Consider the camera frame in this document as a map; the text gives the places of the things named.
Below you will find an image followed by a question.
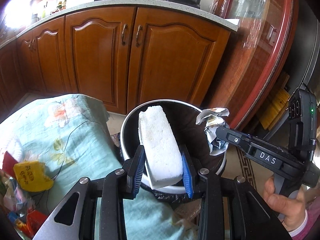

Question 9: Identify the person's right forearm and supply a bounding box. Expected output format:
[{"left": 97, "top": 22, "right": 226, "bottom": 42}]
[{"left": 287, "top": 187, "right": 320, "bottom": 240}]

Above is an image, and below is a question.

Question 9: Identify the wooden base cabinet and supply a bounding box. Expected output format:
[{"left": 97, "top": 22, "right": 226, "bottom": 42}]
[{"left": 0, "top": 6, "right": 232, "bottom": 115}]

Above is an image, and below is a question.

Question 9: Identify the person's right hand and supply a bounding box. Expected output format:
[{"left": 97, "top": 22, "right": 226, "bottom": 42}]
[{"left": 262, "top": 176, "right": 308, "bottom": 232}]

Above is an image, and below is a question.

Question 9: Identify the dark grey appliance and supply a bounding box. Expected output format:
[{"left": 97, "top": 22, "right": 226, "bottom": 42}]
[{"left": 272, "top": 2, "right": 320, "bottom": 140}]

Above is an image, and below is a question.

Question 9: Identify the speckled stone countertop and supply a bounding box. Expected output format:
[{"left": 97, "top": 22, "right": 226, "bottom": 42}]
[{"left": 0, "top": 0, "right": 239, "bottom": 50}]

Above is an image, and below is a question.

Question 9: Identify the kitchen window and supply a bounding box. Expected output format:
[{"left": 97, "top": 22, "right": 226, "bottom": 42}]
[{"left": 4, "top": 0, "right": 33, "bottom": 33}]

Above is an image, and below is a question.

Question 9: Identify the red crumpled packet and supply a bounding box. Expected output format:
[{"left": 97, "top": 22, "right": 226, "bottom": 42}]
[{"left": 26, "top": 209, "right": 51, "bottom": 236}]

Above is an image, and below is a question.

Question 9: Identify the gas stove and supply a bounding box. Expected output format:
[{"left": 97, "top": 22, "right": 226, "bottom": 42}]
[{"left": 94, "top": 0, "right": 203, "bottom": 8}]

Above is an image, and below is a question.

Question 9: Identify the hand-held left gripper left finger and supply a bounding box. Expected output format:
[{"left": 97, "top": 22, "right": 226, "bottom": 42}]
[{"left": 32, "top": 145, "right": 150, "bottom": 240}]

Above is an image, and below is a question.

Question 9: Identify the white round trash bin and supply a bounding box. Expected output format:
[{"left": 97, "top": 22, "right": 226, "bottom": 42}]
[{"left": 119, "top": 99, "right": 228, "bottom": 200}]

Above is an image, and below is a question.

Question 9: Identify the teal floral cloth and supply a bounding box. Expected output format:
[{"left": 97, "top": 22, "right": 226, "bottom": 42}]
[{"left": 0, "top": 94, "right": 200, "bottom": 240}]

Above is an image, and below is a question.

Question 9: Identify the yellow wooden board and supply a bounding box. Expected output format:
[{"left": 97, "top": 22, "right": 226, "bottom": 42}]
[{"left": 259, "top": 72, "right": 292, "bottom": 131}]

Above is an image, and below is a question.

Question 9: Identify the crumpled clear plastic wrapper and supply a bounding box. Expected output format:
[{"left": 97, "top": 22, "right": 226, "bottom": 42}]
[{"left": 2, "top": 177, "right": 34, "bottom": 213}]

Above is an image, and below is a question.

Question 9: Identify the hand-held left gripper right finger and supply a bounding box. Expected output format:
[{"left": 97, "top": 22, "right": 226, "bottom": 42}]
[{"left": 179, "top": 144, "right": 293, "bottom": 240}]

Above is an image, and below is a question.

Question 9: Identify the yellow torn snack wrapper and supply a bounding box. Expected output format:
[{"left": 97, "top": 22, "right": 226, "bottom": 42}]
[{"left": 13, "top": 160, "right": 54, "bottom": 193}]

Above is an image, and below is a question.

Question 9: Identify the white foam block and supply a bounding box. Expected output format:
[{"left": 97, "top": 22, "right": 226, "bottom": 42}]
[{"left": 138, "top": 106, "right": 184, "bottom": 190}]

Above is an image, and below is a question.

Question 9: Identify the silver white wrapper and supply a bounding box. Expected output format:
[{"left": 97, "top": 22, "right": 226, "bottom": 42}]
[{"left": 196, "top": 107, "right": 230, "bottom": 155}]

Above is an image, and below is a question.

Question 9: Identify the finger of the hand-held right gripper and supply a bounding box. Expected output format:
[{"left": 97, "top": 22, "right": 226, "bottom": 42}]
[{"left": 215, "top": 127, "right": 253, "bottom": 153}]

